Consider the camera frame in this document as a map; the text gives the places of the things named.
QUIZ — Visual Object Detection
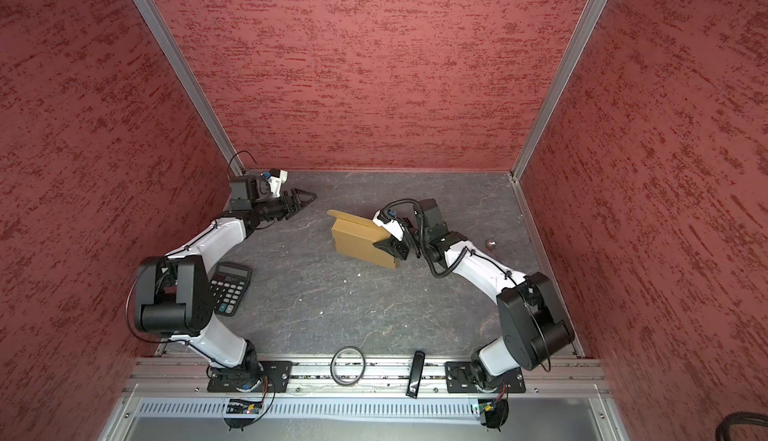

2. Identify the black rectangular remote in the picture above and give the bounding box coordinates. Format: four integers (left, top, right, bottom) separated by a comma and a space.
406, 350, 426, 399

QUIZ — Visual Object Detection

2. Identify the aluminium front frame rail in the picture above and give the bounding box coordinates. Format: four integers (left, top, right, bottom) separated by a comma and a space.
121, 353, 613, 400

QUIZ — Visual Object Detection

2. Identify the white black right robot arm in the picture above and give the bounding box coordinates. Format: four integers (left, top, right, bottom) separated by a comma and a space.
372, 198, 575, 380

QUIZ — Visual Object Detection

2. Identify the black cable bottom right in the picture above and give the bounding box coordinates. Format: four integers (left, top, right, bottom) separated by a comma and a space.
715, 411, 768, 441

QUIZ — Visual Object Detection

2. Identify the black cable ring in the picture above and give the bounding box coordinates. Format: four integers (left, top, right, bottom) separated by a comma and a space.
329, 346, 367, 387

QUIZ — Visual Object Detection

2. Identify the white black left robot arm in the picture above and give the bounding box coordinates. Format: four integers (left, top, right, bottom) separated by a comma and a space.
125, 169, 317, 392

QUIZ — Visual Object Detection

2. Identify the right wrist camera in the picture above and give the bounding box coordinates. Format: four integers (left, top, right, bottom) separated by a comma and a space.
372, 210, 405, 241

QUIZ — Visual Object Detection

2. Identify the aluminium corner post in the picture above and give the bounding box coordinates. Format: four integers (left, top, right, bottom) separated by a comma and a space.
511, 0, 608, 183
132, 0, 244, 175

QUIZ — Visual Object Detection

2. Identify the black desk calculator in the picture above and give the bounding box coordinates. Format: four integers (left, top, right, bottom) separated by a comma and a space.
210, 262, 252, 317

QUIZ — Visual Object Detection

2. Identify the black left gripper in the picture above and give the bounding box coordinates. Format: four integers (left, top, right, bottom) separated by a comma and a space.
253, 188, 318, 220

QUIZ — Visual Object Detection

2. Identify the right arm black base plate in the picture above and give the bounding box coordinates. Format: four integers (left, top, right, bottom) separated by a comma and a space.
444, 361, 526, 394

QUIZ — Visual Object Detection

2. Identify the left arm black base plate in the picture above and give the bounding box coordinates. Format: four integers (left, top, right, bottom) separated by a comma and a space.
207, 361, 293, 395

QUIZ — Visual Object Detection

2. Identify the left rear aluminium corner post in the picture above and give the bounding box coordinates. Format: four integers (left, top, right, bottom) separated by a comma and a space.
132, 0, 244, 175

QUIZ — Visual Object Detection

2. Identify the brown cardboard box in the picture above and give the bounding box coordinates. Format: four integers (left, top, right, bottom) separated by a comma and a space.
327, 210, 397, 270

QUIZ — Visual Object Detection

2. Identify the right rear aluminium corner post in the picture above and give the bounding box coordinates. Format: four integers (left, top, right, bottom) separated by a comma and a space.
511, 0, 608, 183

